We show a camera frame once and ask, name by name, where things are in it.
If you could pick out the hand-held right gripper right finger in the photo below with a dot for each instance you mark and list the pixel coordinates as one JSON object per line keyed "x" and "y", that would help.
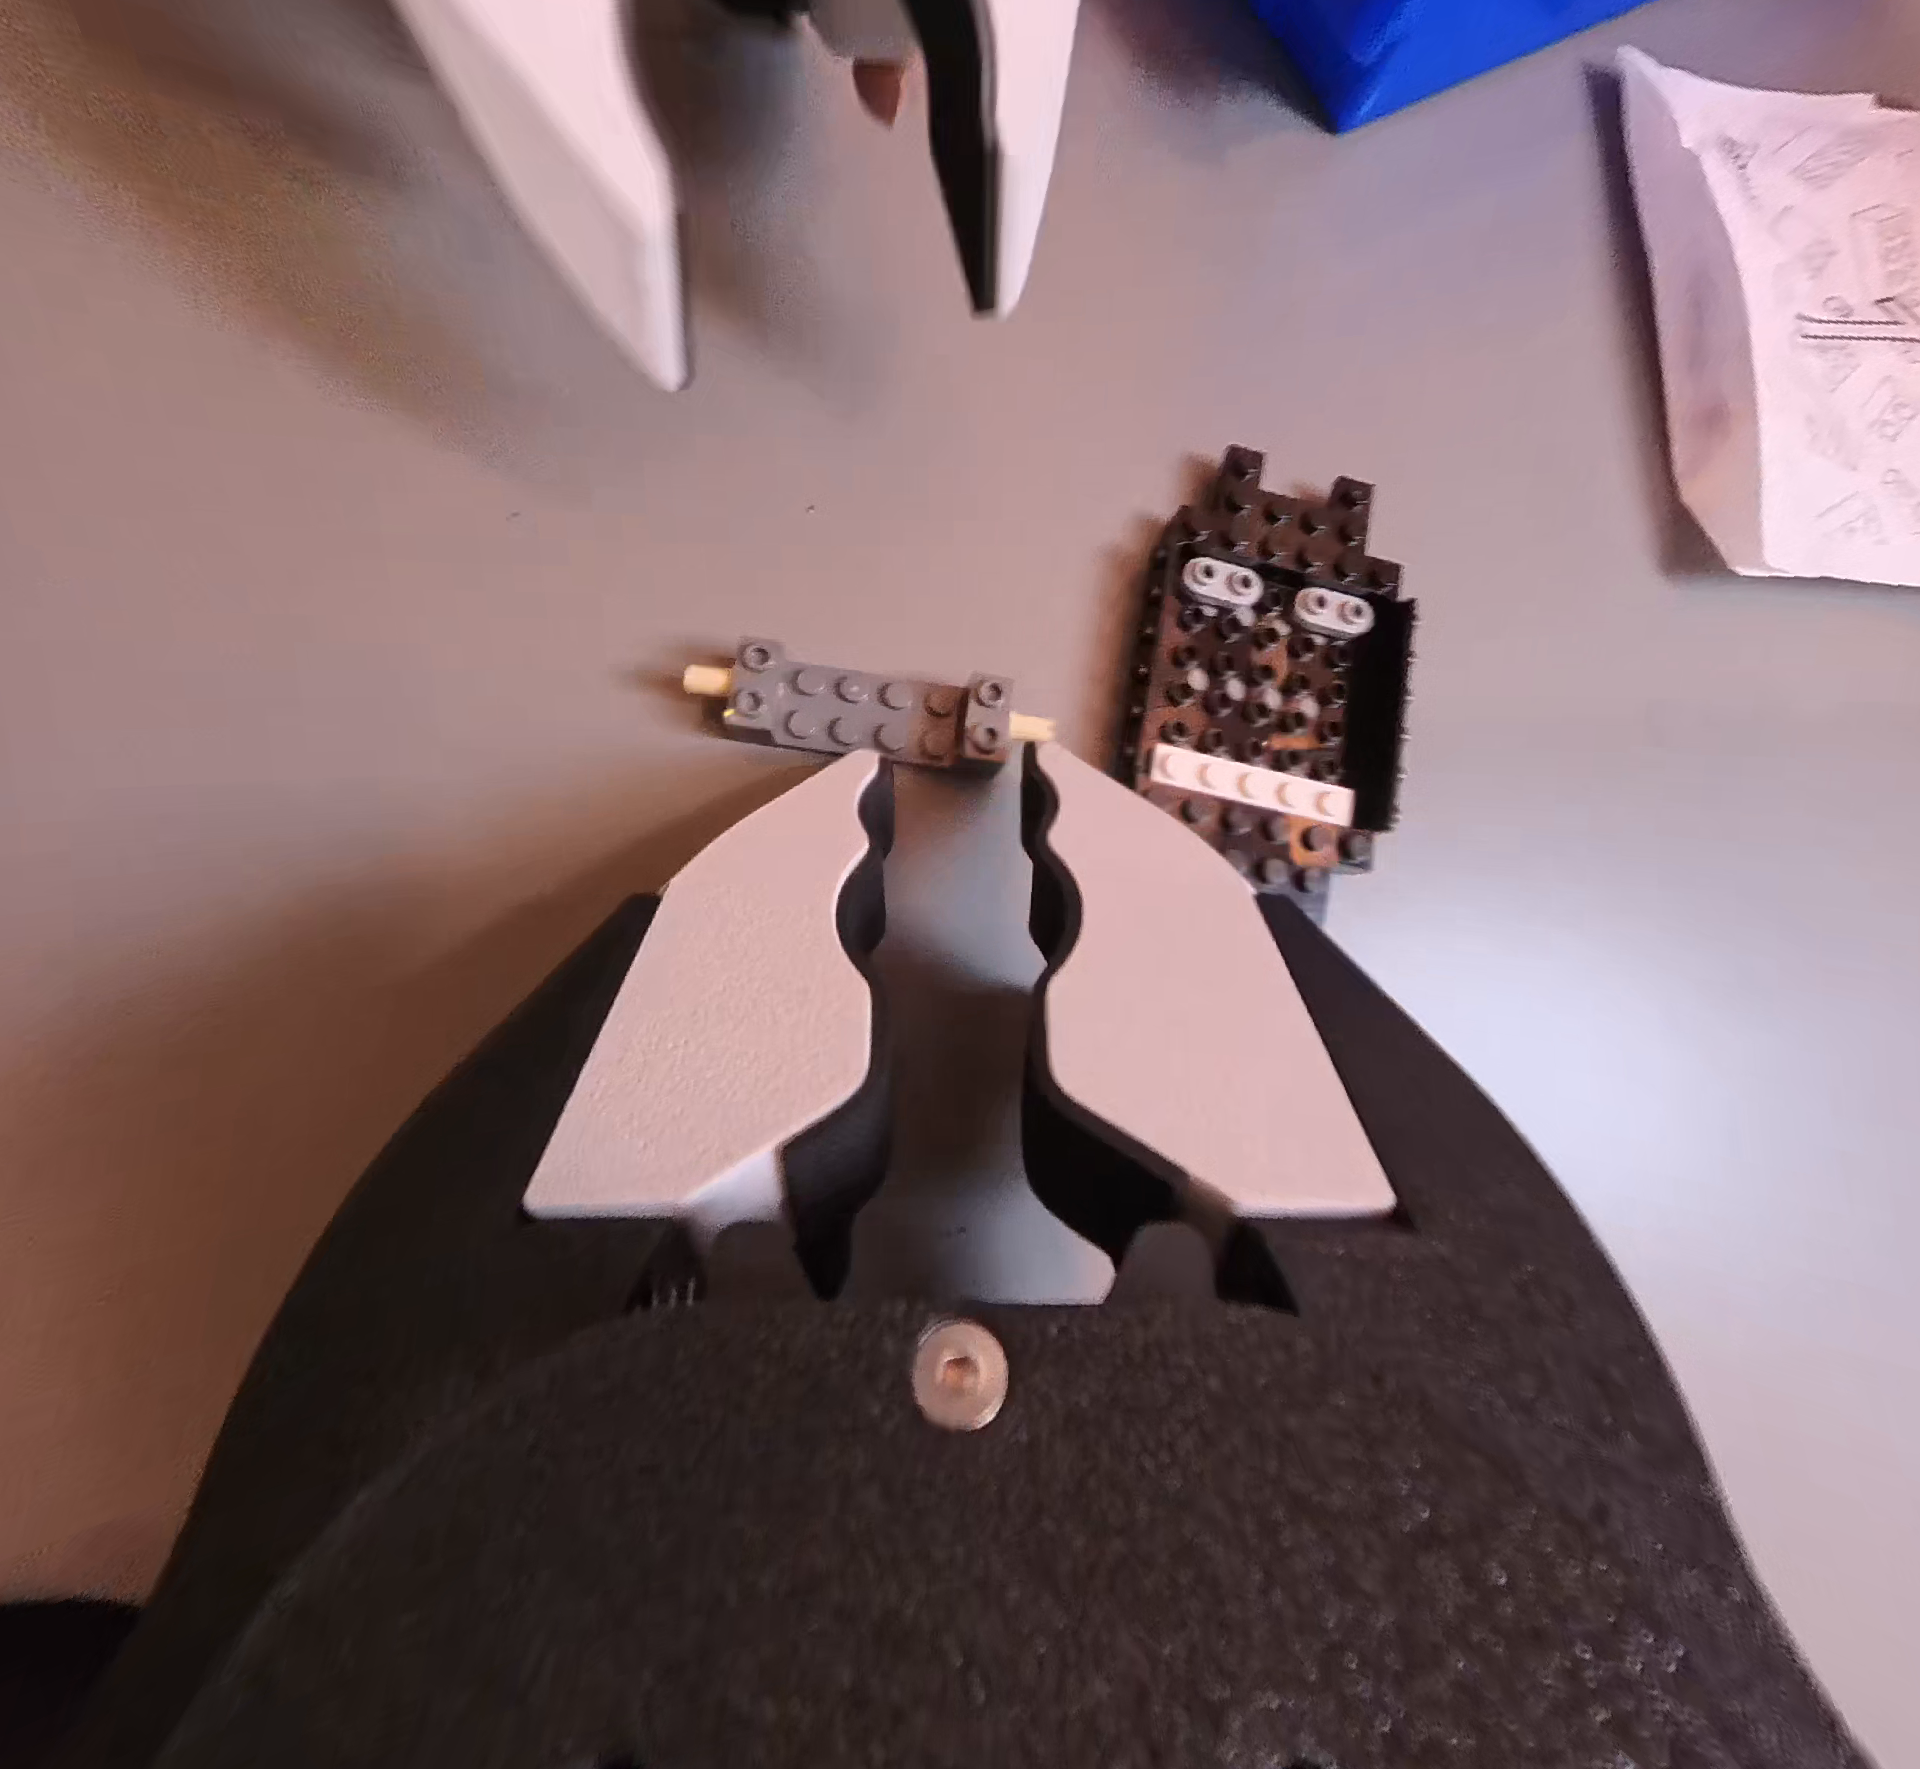
{"x": 1215, "y": 1050}

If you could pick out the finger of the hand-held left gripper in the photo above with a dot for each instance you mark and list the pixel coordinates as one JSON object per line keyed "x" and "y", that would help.
{"x": 526, "y": 30}
{"x": 1036, "y": 1}

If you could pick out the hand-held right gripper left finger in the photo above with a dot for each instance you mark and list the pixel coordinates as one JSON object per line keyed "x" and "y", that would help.
{"x": 707, "y": 1050}

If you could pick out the black lego car chassis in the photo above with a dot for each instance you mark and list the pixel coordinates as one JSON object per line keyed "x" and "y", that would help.
{"x": 1276, "y": 676}

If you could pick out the person's left hand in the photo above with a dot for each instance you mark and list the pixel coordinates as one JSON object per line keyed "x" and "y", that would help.
{"x": 880, "y": 86}

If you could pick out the white printed paper bag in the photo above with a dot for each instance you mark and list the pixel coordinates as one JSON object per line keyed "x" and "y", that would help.
{"x": 1801, "y": 331}

